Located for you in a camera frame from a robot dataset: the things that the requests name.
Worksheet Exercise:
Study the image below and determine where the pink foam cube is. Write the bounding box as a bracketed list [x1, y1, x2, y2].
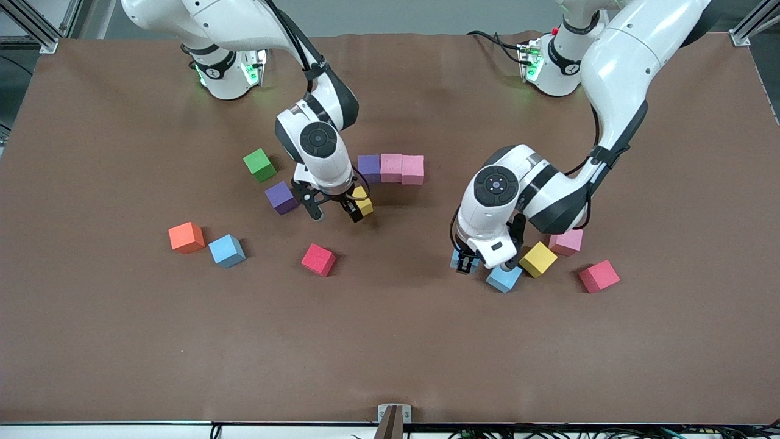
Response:
[548, 230, 584, 257]
[380, 154, 403, 184]
[401, 155, 425, 185]

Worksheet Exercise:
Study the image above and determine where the purple foam cube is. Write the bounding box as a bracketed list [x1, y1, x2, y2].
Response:
[264, 181, 299, 215]
[358, 154, 381, 184]

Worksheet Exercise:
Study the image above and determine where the brown table mat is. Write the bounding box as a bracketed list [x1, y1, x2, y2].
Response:
[0, 30, 780, 426]

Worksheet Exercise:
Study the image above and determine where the green foam cube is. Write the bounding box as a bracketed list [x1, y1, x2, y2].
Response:
[243, 148, 277, 183]

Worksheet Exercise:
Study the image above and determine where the metal connector box green light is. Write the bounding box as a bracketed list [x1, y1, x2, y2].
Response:
[241, 48, 269, 87]
[517, 39, 544, 84]

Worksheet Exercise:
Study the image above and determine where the yellow foam cube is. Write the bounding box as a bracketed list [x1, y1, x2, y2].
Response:
[519, 241, 558, 279]
[352, 186, 374, 218]

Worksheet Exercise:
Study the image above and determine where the aluminium frame profile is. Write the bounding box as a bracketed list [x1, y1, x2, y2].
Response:
[0, 0, 83, 54]
[730, 0, 780, 47]

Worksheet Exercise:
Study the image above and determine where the grey metal camera bracket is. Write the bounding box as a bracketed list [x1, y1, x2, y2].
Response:
[377, 404, 413, 439]

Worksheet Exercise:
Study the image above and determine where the thin black base cable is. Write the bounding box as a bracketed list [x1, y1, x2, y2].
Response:
[466, 30, 526, 65]

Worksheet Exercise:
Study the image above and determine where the red foam cube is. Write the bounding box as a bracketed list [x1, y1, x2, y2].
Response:
[300, 243, 337, 278]
[578, 260, 621, 294]

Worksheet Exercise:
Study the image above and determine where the orange foam cube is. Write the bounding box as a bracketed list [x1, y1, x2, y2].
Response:
[168, 222, 206, 254]

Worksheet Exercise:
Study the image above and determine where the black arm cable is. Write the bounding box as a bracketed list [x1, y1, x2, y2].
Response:
[450, 104, 605, 252]

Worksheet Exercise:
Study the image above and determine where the blue foam cube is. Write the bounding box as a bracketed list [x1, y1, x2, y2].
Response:
[450, 247, 487, 274]
[208, 234, 246, 269]
[486, 265, 523, 294]

